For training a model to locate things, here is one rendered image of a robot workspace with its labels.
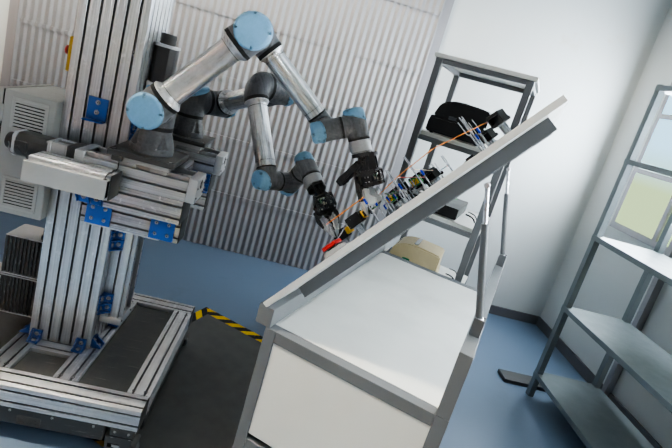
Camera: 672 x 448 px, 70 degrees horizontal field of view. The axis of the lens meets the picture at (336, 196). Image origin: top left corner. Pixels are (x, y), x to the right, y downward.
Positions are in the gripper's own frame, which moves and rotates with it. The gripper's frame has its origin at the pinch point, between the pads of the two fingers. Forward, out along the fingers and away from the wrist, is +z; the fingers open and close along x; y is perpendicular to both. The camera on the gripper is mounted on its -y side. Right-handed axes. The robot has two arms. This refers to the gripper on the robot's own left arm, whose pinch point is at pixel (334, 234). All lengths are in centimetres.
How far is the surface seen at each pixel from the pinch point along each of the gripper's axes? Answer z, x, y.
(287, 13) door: -217, 55, -87
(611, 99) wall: -89, 289, -121
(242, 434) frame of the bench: 49, -50, -20
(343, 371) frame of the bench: 46, -17, 11
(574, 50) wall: -127, 263, -97
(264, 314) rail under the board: 21.6, -32.9, 8.3
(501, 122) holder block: 2, 48, 49
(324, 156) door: -134, 58, -161
